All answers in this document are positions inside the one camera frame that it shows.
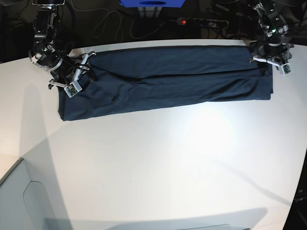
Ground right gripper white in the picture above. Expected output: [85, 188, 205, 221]
[48, 51, 96, 98]

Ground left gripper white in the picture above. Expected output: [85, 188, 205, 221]
[249, 43, 293, 75]

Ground dark blue T-shirt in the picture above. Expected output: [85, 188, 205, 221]
[58, 46, 273, 121]

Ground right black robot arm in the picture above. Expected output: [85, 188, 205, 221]
[29, 0, 96, 98]

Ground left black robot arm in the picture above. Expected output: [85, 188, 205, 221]
[249, 0, 294, 75]

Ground blue box with oval hole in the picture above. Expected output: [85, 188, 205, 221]
[119, 0, 185, 8]

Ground black power strip red switch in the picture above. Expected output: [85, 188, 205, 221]
[176, 18, 229, 29]

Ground grey white cable loops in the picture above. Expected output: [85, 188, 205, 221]
[92, 8, 166, 40]

